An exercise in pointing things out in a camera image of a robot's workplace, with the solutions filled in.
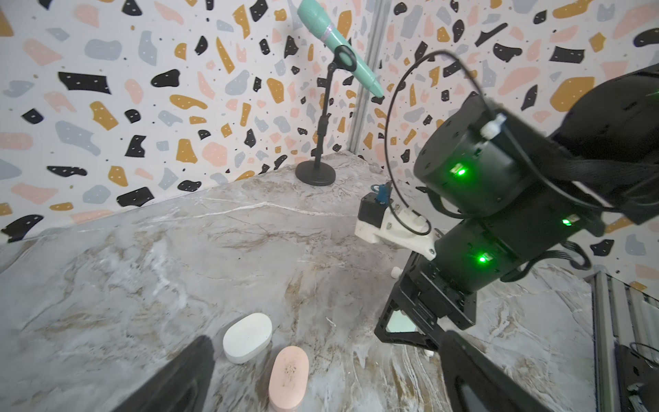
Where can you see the pink earbud case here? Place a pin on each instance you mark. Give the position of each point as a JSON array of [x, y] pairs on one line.
[[289, 378]]

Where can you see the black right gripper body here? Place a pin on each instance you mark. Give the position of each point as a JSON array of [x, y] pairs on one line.
[[428, 291]]

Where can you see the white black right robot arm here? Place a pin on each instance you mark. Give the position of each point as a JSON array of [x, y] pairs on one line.
[[517, 198]]

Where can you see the mint green toy microphone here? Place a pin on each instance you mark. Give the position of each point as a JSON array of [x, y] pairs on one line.
[[318, 22]]

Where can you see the white earbud case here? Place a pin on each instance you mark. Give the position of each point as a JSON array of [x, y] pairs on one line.
[[247, 338]]

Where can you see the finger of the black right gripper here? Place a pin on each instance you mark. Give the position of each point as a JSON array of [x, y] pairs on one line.
[[395, 327]]

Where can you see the black microphone stand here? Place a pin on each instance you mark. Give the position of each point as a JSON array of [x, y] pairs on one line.
[[314, 172]]

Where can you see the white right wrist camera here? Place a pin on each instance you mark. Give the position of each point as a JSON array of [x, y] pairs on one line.
[[381, 219]]

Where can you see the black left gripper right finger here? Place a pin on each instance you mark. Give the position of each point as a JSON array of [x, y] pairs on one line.
[[474, 383]]

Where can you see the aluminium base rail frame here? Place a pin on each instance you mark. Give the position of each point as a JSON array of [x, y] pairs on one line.
[[626, 345]]

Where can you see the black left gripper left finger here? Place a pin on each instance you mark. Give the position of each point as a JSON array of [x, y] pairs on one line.
[[182, 385]]

